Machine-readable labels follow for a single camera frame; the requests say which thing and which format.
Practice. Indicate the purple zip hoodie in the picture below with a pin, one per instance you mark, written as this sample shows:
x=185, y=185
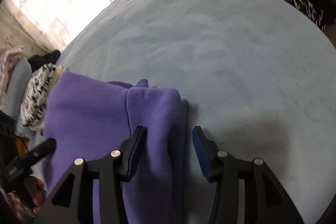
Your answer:
x=86, y=113

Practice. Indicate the black and white patterned cloth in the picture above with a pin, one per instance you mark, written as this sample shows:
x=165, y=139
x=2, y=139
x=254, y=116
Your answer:
x=296, y=1

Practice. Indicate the white and purple patterned blanket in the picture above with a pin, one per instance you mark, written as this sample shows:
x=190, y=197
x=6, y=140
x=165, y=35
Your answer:
x=8, y=61

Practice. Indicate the black and white printed garment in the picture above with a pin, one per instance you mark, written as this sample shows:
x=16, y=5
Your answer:
x=36, y=92

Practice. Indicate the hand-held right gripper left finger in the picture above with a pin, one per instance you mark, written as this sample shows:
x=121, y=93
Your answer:
x=135, y=153

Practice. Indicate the rolled blue-grey blanket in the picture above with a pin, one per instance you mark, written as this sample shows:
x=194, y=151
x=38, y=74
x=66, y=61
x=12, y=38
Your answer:
x=18, y=77

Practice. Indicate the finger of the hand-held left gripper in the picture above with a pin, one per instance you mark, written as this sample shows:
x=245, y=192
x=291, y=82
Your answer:
x=39, y=151

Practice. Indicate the person's left hand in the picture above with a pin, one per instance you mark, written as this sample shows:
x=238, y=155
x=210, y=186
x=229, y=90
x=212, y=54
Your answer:
x=39, y=197

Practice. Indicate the black fuzzy garment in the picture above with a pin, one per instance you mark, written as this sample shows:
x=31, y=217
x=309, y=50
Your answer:
x=42, y=60

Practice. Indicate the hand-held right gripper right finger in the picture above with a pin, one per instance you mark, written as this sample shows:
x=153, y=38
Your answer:
x=200, y=153

